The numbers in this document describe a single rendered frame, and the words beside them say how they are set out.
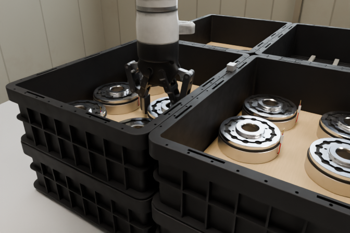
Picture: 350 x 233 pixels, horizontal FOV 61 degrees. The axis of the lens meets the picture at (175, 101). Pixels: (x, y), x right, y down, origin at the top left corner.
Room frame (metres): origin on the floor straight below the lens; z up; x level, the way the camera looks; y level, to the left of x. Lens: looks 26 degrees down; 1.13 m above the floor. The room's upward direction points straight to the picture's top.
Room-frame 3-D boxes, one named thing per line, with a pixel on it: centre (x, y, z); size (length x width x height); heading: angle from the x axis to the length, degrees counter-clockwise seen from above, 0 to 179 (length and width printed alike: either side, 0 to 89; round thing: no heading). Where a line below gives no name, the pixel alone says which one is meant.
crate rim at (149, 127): (0.55, 0.06, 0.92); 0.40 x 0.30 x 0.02; 148
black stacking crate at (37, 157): (0.55, 0.06, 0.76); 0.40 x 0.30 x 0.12; 148
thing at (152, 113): (0.51, 0.00, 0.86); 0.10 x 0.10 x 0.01
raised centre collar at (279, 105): (0.52, -0.19, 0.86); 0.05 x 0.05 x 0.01
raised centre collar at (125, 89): (0.59, 0.13, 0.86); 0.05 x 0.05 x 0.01
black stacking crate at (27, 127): (0.55, 0.06, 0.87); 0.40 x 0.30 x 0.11; 148
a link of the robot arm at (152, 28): (0.54, 0.02, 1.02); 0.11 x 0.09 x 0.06; 155
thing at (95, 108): (0.50, 0.18, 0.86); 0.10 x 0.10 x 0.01
